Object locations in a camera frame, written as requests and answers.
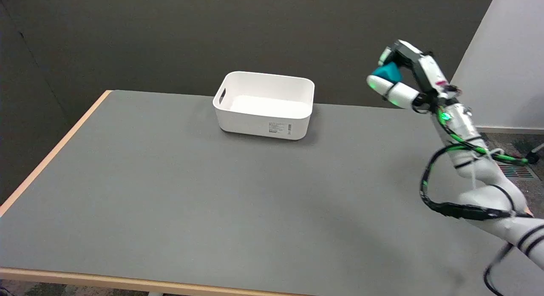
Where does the blue wooden cube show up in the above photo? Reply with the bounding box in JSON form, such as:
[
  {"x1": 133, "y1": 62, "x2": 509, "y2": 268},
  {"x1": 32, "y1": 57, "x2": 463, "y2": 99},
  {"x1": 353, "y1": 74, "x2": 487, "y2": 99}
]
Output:
[{"x1": 373, "y1": 62, "x2": 403, "y2": 83}]

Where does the floor vent grille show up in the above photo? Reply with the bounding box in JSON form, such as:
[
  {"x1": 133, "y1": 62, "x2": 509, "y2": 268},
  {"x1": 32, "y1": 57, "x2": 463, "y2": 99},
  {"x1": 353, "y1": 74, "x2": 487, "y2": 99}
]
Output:
[{"x1": 498, "y1": 165, "x2": 535, "y2": 179}]

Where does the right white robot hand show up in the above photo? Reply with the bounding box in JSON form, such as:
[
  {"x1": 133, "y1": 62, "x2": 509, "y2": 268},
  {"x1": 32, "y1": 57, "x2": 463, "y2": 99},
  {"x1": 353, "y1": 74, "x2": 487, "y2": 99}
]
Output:
[{"x1": 366, "y1": 40, "x2": 462, "y2": 110}]

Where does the white plastic box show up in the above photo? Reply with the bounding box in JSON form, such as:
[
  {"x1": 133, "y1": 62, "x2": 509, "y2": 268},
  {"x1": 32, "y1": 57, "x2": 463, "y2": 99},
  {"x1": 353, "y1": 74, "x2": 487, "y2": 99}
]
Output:
[{"x1": 212, "y1": 71, "x2": 315, "y2": 140}]

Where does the grey table with wooden edge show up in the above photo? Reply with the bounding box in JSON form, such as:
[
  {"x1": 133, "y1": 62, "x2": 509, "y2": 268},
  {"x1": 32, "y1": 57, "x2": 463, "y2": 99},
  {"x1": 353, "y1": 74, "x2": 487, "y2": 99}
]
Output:
[{"x1": 0, "y1": 90, "x2": 544, "y2": 296}]

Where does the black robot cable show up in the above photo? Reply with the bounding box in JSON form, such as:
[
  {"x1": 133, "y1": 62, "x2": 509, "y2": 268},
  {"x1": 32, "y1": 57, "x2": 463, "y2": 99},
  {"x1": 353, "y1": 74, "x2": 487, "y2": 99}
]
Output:
[{"x1": 420, "y1": 134, "x2": 534, "y2": 221}]

